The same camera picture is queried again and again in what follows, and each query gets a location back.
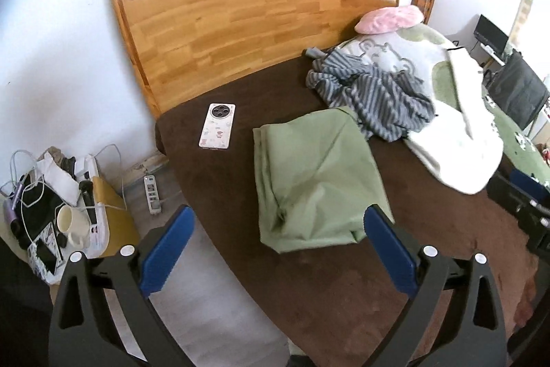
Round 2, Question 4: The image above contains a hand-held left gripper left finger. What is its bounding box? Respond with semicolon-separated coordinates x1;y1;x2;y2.
48;204;196;367

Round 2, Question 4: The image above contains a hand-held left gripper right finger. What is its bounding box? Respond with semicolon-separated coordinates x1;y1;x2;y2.
363;204;510;367

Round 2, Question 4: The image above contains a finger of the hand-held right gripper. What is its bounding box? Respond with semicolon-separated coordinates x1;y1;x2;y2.
487;173;534;218
510;170;550;206

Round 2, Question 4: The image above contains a green zip jacket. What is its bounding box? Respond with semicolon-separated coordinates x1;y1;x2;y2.
252;106;395;253

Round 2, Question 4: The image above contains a green panda print blanket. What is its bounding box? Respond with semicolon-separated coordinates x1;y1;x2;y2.
485;92;550;187

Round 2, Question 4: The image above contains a white power strip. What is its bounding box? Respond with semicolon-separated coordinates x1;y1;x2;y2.
143;175;163;215

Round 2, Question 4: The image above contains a yellow bedside cabinet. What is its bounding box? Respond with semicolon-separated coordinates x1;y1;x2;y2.
26;154;142;286

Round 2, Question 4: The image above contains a white fleece garment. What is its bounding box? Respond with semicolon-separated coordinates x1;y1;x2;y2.
404;46;504;195

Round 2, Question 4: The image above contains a dark grey office chair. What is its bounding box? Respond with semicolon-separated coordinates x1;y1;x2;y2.
490;51;550;131

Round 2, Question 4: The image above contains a cream mug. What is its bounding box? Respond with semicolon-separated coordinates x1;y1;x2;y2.
56;204;92;249

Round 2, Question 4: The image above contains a black electric shaver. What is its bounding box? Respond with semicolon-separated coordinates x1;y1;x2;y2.
78;179;97;222

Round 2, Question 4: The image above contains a black smartphone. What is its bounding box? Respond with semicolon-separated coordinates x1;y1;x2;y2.
36;242;58;275

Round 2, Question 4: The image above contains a white cloth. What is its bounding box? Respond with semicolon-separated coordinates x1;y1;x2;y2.
36;158;82;206

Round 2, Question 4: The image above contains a white patterned smartphone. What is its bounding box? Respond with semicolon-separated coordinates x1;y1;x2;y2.
198;103;236;150

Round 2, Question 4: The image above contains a black pouch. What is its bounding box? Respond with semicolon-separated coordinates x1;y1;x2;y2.
19;173;65;239

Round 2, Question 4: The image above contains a grey striped garment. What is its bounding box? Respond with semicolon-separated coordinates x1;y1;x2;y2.
305;48;437;142

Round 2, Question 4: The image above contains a black monitor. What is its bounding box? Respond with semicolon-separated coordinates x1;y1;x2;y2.
473;14;510;54

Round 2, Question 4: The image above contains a purple hair tool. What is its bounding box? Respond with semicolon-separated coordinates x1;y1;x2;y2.
3;184;24;236

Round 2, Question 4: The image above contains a cartoon print pillow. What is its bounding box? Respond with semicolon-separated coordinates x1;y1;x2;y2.
333;25;477;110

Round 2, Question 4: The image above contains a wooden chair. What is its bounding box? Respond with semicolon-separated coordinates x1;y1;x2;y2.
412;0;437;26

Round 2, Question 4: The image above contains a pink plush cushion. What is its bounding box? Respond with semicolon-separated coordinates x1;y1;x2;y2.
357;5;424;34

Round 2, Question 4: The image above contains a wooden headboard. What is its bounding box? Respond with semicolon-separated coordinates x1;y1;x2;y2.
107;0;401;119

